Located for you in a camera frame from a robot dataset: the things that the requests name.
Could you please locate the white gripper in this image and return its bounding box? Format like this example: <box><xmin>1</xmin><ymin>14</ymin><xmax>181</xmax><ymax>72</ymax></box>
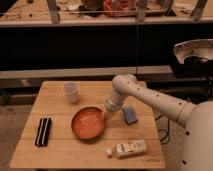
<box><xmin>102</xmin><ymin>99</ymin><xmax>121</xmax><ymax>120</ymax></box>

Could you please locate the orange ceramic bowl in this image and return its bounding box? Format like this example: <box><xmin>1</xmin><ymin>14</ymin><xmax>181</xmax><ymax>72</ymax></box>
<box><xmin>71</xmin><ymin>107</ymin><xmax>105</xmax><ymax>140</ymax></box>

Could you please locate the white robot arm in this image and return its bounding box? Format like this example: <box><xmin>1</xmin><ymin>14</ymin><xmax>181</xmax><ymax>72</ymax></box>
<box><xmin>103</xmin><ymin>75</ymin><xmax>213</xmax><ymax>171</ymax></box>

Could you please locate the blue sponge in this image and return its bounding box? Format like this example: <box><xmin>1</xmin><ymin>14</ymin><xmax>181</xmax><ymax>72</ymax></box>
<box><xmin>122</xmin><ymin>106</ymin><xmax>138</xmax><ymax>125</ymax></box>

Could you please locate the white plastic cup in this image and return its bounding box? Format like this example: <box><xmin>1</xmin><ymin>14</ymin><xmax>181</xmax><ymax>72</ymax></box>
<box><xmin>63</xmin><ymin>82</ymin><xmax>79</xmax><ymax>103</ymax></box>

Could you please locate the white plastic bottle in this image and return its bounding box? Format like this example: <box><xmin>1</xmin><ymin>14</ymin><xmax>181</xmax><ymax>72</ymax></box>
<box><xmin>106</xmin><ymin>139</ymin><xmax>147</xmax><ymax>159</ymax></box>

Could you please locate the wooden table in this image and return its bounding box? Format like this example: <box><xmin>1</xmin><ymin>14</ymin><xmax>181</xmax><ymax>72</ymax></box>
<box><xmin>10</xmin><ymin>81</ymin><xmax>165</xmax><ymax>169</ymax></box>

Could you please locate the black rectangular box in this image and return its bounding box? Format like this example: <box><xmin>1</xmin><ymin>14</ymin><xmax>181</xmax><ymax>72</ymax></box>
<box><xmin>35</xmin><ymin>118</ymin><xmax>52</xmax><ymax>147</ymax></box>

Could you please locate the white machine with black base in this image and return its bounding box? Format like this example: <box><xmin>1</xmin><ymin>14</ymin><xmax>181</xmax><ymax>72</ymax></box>
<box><xmin>171</xmin><ymin>39</ymin><xmax>213</xmax><ymax>78</ymax></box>

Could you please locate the orange object on shelf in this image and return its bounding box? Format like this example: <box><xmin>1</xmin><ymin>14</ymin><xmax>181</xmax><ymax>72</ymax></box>
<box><xmin>103</xmin><ymin>0</ymin><xmax>136</xmax><ymax>17</ymax></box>

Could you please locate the black cable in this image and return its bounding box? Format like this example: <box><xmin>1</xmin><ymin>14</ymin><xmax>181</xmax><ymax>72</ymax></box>
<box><xmin>154</xmin><ymin>113</ymin><xmax>171</xmax><ymax>145</ymax></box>

